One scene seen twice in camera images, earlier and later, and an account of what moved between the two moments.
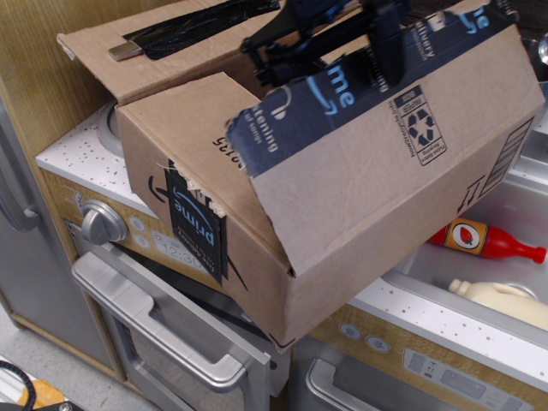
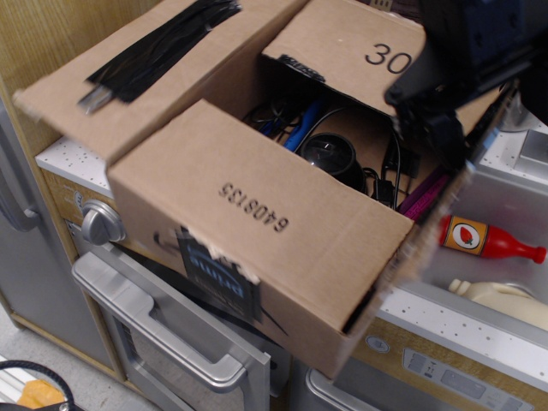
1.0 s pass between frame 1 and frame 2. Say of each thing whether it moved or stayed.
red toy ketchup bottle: stayed
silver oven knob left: stayed
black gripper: moved
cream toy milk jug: stayed
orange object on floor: stayed
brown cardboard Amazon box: moved
